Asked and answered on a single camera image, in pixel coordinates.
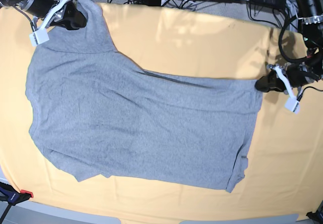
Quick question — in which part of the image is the yellow table cloth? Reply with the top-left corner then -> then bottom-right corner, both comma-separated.
1,4 -> 322,223

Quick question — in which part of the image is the black clamp right corner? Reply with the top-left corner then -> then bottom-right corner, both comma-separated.
306,206 -> 323,224

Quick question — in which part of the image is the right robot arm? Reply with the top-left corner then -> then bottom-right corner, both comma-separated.
1,0 -> 87,32

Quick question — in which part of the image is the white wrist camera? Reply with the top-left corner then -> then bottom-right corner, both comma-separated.
285,97 -> 300,114
29,30 -> 49,47

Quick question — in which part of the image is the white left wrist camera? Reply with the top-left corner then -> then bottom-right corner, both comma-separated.
285,97 -> 300,114

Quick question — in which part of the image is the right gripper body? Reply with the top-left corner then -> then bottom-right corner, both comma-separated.
37,0 -> 78,30

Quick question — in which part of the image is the grey t-shirt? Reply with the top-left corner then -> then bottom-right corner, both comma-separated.
26,0 -> 262,192

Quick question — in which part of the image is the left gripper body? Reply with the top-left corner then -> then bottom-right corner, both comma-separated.
266,64 -> 300,99

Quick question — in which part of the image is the blue red table clamp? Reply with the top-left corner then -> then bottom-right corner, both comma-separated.
1,182 -> 34,206

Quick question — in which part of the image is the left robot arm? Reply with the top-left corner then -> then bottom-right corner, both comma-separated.
255,0 -> 322,100

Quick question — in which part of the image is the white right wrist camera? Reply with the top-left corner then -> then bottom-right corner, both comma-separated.
29,30 -> 49,47

